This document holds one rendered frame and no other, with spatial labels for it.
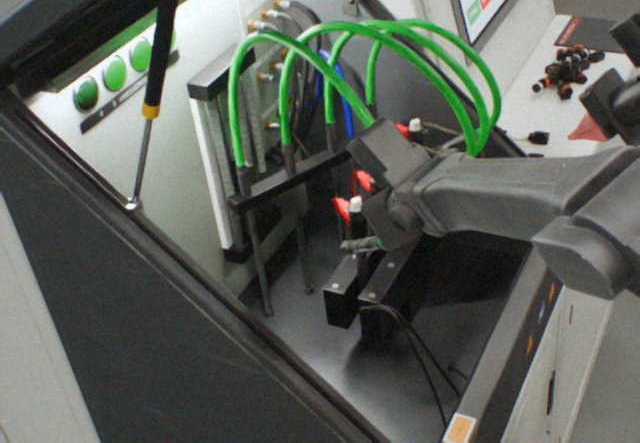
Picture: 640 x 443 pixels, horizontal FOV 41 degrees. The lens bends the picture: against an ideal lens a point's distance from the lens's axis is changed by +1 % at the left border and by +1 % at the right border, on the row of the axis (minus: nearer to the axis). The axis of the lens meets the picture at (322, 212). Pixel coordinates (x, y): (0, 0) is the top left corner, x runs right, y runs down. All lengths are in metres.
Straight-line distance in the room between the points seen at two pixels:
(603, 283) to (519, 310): 0.89
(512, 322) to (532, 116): 0.57
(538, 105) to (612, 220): 1.35
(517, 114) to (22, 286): 1.02
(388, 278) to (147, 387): 0.42
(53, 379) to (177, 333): 0.34
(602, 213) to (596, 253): 0.02
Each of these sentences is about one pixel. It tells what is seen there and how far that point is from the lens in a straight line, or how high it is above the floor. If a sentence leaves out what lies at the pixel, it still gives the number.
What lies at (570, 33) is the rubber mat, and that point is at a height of 0.98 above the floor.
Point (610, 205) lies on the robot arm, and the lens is 0.49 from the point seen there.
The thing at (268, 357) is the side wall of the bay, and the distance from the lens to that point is 1.05.
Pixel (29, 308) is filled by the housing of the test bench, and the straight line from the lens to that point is 1.30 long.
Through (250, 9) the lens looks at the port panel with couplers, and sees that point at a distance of 1.49.
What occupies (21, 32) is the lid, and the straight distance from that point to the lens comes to 0.93.
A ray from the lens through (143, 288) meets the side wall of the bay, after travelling 1.09.
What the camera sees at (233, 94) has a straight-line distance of 1.29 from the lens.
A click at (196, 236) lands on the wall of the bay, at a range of 1.46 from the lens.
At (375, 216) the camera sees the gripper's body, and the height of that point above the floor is 1.29.
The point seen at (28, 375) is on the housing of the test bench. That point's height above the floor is 0.94.
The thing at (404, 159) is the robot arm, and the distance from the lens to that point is 0.89.
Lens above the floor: 1.89
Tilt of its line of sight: 36 degrees down
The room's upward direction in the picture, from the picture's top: 7 degrees counter-clockwise
